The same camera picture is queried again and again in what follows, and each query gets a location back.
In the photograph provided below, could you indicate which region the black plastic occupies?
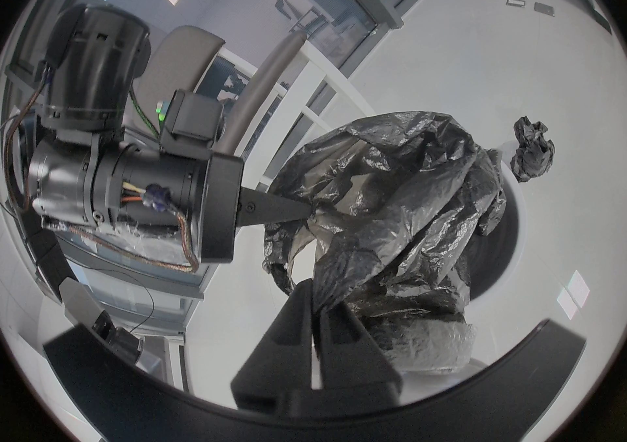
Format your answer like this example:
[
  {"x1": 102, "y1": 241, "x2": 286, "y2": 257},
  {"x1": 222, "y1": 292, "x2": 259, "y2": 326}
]
[{"x1": 509, "y1": 116, "x2": 555, "y2": 182}]

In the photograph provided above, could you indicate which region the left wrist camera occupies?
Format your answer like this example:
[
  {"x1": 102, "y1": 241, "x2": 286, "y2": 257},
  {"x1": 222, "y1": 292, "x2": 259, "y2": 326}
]
[{"x1": 158, "y1": 90, "x2": 225, "y2": 159}]

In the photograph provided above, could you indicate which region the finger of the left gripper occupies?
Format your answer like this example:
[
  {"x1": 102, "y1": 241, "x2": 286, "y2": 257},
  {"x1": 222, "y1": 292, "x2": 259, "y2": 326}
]
[{"x1": 236, "y1": 187, "x2": 315, "y2": 229}]

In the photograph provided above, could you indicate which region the thin black cable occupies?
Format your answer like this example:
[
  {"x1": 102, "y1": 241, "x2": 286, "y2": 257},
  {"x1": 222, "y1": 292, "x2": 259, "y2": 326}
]
[{"x1": 104, "y1": 269, "x2": 155, "y2": 334}]

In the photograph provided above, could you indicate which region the grey white-legged chair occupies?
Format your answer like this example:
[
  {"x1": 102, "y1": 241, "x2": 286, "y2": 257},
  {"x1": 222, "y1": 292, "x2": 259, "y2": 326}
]
[{"x1": 125, "y1": 25, "x2": 375, "y2": 215}]

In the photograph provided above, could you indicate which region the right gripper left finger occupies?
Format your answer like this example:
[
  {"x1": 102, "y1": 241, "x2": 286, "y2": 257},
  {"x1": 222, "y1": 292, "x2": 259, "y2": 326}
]
[{"x1": 230, "y1": 278, "x2": 314, "y2": 410}]

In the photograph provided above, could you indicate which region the white trash bin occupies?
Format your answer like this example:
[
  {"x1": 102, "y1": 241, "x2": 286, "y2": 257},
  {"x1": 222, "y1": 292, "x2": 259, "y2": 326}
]
[{"x1": 460, "y1": 146, "x2": 529, "y2": 367}]

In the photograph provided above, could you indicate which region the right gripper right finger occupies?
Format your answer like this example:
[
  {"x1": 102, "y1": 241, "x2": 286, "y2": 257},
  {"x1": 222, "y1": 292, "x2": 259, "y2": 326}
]
[{"x1": 316, "y1": 303, "x2": 403, "y2": 412}]

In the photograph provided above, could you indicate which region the black plastic bag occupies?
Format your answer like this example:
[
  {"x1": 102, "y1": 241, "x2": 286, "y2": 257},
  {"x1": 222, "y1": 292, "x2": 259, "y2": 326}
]
[{"x1": 263, "y1": 111, "x2": 507, "y2": 374}]

